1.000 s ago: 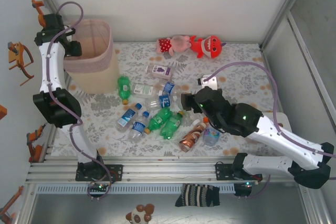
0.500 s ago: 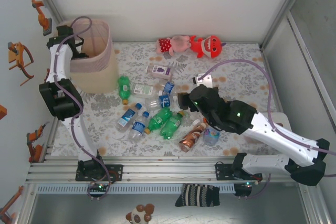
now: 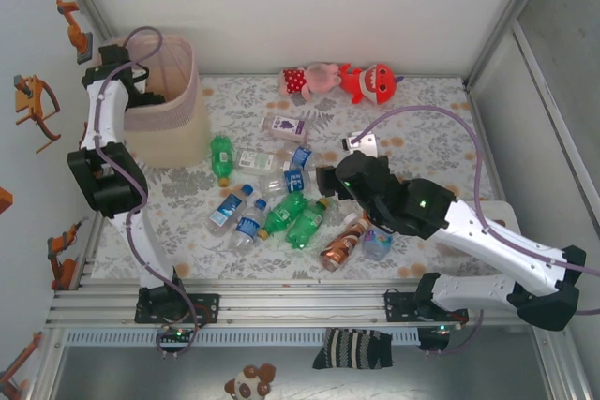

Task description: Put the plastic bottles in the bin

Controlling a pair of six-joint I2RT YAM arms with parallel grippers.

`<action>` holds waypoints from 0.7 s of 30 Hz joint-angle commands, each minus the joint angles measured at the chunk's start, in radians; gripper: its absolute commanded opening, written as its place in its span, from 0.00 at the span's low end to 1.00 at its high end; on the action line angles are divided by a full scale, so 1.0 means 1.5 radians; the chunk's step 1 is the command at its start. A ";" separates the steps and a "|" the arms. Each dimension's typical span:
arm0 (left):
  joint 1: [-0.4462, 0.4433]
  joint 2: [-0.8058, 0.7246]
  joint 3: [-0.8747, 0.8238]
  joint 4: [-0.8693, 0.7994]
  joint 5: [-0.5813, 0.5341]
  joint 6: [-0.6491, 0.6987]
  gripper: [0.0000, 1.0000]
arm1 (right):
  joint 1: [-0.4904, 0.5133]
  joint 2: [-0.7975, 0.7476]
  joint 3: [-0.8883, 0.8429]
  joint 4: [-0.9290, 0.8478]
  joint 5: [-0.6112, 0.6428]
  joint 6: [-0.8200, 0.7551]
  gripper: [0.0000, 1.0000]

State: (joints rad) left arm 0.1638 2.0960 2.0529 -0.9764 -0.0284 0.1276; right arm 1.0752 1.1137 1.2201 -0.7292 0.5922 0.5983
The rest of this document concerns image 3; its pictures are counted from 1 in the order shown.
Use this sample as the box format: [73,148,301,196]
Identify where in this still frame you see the white slotted cable duct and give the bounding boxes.
[63,327,421,348]

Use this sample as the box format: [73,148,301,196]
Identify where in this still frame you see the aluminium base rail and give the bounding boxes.
[44,277,563,326]

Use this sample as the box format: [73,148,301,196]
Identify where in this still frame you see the white green label square bottle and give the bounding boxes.
[232,147,292,172]

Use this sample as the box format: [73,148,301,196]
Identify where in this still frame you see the purple label plastic bottle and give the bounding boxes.
[259,113,311,142]

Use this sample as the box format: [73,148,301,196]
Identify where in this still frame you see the black controller board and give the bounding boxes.
[161,324,196,343]
[417,324,454,352]

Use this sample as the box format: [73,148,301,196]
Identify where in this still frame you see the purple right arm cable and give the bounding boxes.
[355,105,600,358]

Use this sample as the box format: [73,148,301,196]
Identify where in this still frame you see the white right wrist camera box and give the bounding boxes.
[340,130,383,157]

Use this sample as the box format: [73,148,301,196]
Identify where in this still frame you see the colourful label water bottle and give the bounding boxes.
[361,226,395,260]

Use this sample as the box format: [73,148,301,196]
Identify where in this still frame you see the clear bottle white cap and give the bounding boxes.
[325,202,358,228]

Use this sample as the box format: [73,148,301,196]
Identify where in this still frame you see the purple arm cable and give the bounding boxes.
[355,105,600,358]
[88,26,207,359]

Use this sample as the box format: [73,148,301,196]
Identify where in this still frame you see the light blue label water bottle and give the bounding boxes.
[207,183,255,238]

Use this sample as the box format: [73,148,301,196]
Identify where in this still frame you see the pink pig plush toy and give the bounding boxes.
[279,61,342,102]

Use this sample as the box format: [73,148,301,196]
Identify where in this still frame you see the brown white dog plush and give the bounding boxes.
[223,362,278,400]

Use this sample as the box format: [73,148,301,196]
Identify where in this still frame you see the red shark plush toy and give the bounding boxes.
[337,62,405,106]

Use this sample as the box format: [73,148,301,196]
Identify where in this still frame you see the white tissue box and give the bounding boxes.
[475,200,522,232]

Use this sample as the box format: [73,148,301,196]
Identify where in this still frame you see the orange robot arm model grey base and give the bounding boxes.
[55,0,94,66]

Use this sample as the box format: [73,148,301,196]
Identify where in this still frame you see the black white striped sock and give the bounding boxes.
[311,327,395,372]

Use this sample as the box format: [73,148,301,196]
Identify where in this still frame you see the orange claw wall model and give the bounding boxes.
[12,74,62,155]

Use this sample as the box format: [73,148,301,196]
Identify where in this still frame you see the dark blue label water bottle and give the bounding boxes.
[228,198,268,254]

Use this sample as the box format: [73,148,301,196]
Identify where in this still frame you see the blue label bottle white cap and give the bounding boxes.
[256,168,318,196]

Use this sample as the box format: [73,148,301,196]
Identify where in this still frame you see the floral patterned tablecloth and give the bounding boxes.
[91,74,529,282]

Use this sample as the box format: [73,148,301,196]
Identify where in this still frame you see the green plastic bottle yellow cap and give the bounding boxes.
[284,198,331,251]
[258,191,309,240]
[208,135,235,187]

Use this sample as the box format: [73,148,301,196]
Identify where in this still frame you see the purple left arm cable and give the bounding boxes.
[88,26,207,359]

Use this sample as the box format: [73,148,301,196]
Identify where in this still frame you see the beige bin with pink liner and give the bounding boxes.
[96,33,213,168]

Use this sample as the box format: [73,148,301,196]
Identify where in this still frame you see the brown coffee drink bottle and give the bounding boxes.
[320,215,370,274]

